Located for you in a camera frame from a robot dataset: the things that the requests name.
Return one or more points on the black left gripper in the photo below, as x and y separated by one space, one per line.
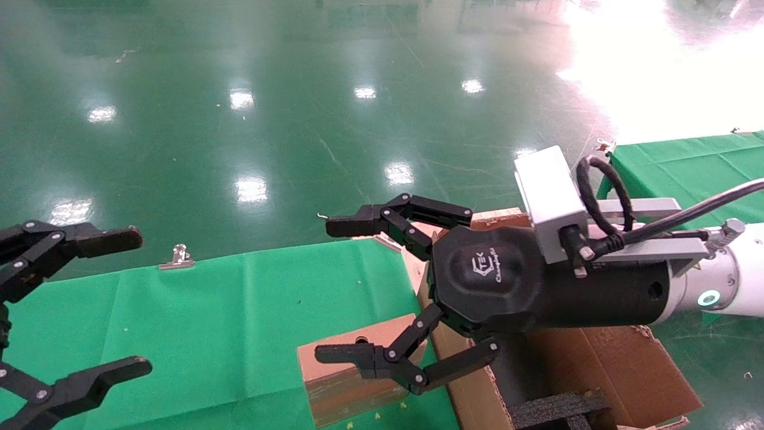
3 325

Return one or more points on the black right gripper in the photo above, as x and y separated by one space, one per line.
507 280

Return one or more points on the small brown cardboard box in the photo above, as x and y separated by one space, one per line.
340 400

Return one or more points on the large open cardboard carton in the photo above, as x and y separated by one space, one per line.
627 370

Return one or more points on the metal binder clip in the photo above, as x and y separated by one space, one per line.
387 242
178 257
604 145

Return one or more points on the large green tablecloth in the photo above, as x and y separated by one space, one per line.
239 328

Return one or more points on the black foam insert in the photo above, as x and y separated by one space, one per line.
555 409

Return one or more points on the green tablecloth with hanging corner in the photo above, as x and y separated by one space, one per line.
686 167

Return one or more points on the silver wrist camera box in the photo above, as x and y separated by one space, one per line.
549 191

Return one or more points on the silver camera mount bracket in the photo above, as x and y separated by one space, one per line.
644 251

